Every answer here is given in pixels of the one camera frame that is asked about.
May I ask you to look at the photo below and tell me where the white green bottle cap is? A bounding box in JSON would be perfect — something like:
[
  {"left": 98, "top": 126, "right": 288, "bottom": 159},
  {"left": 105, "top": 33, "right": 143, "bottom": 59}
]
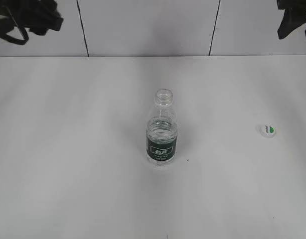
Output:
[{"left": 256, "top": 124, "right": 276, "bottom": 138}]

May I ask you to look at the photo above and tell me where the clear Cestbon water bottle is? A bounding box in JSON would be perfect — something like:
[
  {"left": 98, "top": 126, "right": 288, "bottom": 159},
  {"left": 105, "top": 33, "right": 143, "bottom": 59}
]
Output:
[{"left": 146, "top": 89, "right": 178, "bottom": 167}]

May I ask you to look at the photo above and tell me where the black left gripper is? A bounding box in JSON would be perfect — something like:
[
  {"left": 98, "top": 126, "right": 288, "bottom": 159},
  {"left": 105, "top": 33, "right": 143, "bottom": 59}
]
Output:
[{"left": 8, "top": 0, "right": 63, "bottom": 36}]

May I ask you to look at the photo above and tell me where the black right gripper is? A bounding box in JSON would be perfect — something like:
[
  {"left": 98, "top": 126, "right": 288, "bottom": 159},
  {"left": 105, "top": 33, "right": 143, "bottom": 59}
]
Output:
[{"left": 277, "top": 0, "right": 306, "bottom": 39}]

